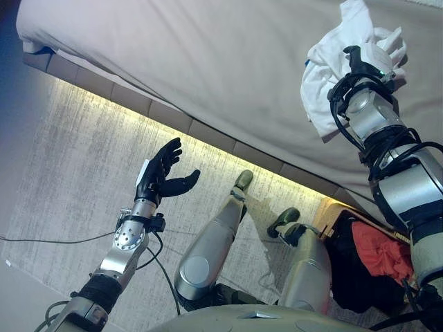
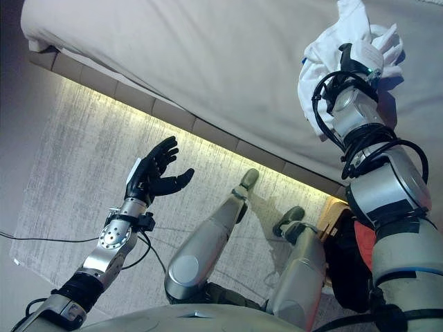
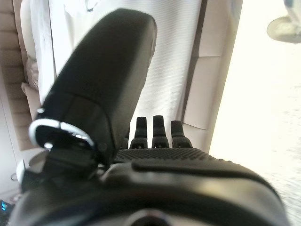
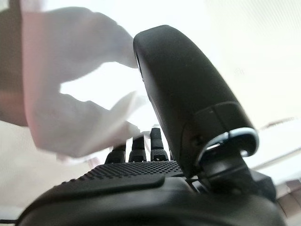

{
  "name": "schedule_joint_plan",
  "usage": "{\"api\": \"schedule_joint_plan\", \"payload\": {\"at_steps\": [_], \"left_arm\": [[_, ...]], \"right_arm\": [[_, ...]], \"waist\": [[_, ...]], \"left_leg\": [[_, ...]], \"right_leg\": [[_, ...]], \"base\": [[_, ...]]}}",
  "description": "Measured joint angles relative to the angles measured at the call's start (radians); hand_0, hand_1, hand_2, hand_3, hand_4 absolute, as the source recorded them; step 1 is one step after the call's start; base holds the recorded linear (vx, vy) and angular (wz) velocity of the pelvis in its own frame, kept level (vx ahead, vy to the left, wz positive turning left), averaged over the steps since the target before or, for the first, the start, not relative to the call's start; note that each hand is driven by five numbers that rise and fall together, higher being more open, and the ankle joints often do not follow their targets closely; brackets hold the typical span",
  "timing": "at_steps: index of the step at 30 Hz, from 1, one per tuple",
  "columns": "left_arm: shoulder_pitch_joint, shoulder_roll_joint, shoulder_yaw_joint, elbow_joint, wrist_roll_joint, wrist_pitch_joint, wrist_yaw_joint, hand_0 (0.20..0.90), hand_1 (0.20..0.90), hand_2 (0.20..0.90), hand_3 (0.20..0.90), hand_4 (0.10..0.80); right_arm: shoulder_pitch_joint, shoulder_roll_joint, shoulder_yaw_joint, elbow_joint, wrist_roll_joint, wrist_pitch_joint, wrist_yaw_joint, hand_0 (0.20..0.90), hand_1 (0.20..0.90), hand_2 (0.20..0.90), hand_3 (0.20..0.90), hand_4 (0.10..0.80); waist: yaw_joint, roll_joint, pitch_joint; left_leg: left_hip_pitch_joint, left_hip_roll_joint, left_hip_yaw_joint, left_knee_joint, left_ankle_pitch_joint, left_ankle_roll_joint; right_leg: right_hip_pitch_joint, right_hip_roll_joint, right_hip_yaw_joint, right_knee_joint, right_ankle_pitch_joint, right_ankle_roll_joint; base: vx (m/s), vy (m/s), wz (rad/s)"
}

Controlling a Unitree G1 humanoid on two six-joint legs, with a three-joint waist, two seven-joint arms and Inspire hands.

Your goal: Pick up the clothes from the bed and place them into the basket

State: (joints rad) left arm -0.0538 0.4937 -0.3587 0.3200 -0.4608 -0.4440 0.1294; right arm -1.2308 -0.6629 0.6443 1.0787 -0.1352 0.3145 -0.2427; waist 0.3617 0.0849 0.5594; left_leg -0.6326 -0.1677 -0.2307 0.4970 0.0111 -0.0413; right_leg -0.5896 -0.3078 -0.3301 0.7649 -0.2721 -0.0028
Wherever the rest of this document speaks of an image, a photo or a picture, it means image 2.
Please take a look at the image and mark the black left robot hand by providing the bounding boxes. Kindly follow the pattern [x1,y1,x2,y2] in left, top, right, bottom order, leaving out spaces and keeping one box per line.
[125,136,195,208]

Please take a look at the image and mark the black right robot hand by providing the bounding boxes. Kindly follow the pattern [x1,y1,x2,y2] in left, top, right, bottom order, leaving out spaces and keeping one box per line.
[337,39,385,76]

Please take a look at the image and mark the white garment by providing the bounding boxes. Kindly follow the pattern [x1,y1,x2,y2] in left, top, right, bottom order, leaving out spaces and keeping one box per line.
[298,0,404,142]

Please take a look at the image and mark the red garment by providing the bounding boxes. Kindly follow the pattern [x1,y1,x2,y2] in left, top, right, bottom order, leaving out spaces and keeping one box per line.
[352,221,377,270]

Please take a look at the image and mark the black garment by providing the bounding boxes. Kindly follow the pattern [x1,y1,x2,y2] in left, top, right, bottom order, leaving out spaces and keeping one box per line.
[325,210,374,308]

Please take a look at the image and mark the grey streaked rug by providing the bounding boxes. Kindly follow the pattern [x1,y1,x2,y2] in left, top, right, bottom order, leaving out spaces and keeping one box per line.
[10,72,347,312]

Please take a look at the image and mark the grey robot torso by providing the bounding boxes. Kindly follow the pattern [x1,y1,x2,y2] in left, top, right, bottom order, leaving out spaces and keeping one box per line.
[79,304,278,332]

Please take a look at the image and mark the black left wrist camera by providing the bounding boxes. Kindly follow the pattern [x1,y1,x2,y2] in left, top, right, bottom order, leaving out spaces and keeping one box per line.
[138,212,156,231]

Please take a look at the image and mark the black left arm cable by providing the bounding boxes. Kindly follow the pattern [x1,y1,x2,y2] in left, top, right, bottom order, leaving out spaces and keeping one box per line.
[120,228,167,274]

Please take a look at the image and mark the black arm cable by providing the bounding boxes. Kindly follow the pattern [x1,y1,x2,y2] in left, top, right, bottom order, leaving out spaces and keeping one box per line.
[313,71,430,181]
[120,228,167,274]

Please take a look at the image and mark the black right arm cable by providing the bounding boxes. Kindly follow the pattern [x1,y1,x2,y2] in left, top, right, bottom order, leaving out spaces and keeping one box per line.
[313,71,430,181]

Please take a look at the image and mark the thin black floor cable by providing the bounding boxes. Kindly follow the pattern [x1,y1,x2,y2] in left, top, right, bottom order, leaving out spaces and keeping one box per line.
[0,231,101,242]

